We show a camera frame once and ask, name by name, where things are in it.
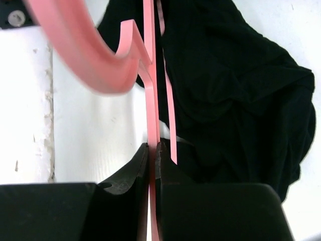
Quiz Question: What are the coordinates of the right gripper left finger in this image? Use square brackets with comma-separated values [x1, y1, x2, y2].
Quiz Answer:
[1, 143, 149, 240]

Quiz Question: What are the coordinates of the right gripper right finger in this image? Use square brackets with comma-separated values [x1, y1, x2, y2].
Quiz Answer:
[155, 142, 293, 240]

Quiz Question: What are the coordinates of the black t shirt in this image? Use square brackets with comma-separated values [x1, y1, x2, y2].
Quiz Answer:
[96, 0, 317, 204]

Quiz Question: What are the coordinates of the pink hanger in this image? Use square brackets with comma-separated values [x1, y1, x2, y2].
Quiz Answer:
[25, 1, 170, 240]

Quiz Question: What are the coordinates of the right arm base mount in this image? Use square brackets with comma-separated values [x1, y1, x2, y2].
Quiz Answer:
[0, 0, 37, 30]

